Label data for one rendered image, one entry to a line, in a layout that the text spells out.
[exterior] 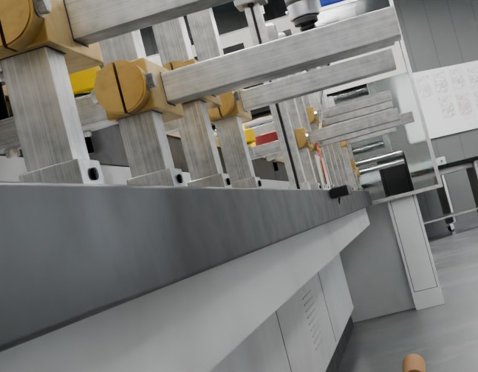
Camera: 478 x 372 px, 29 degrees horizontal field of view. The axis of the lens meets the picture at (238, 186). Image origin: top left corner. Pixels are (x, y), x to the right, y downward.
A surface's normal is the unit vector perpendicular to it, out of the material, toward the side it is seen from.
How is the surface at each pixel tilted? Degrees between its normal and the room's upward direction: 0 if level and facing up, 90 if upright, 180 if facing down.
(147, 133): 90
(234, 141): 90
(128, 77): 90
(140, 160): 90
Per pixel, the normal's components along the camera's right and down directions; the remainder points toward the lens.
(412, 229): -0.18, 0.00
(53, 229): 0.95, -0.25
